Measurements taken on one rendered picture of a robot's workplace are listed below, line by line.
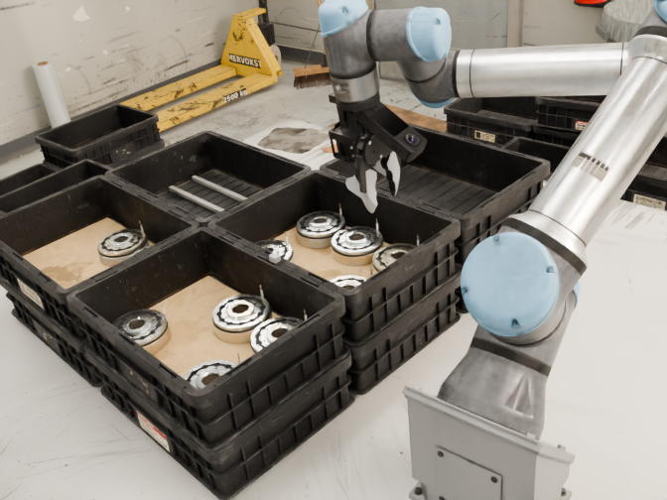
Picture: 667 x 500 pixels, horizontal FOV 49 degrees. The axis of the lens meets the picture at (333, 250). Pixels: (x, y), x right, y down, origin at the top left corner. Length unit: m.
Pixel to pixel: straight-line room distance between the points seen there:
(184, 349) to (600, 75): 0.80
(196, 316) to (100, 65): 3.65
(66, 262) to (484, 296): 1.01
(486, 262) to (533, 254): 0.06
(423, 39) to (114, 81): 3.99
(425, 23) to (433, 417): 0.55
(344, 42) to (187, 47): 4.17
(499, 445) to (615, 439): 0.34
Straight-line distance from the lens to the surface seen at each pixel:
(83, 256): 1.66
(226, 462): 1.17
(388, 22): 1.12
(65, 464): 1.37
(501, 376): 1.02
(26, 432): 1.47
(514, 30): 4.32
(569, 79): 1.17
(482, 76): 1.19
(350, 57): 1.15
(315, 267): 1.45
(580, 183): 0.95
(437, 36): 1.10
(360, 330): 1.25
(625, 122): 0.98
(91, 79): 4.90
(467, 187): 1.70
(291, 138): 2.35
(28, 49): 4.68
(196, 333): 1.33
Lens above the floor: 1.61
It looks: 32 degrees down
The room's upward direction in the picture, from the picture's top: 7 degrees counter-clockwise
